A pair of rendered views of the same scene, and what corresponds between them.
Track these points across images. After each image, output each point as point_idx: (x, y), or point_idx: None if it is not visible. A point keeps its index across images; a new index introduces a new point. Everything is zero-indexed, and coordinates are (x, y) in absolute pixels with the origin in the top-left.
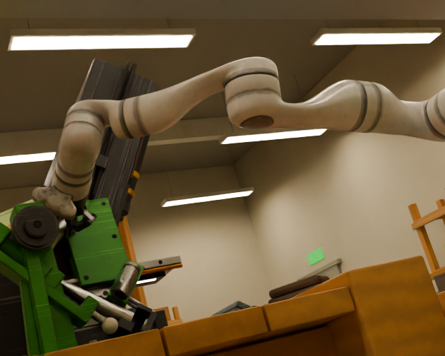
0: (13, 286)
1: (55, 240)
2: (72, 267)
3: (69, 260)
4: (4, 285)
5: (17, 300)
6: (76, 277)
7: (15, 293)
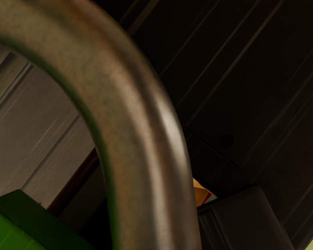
0: (182, 26)
1: (118, 208)
2: (63, 228)
3: (96, 248)
4: (206, 7)
5: (137, 3)
6: (11, 195)
7: (158, 16)
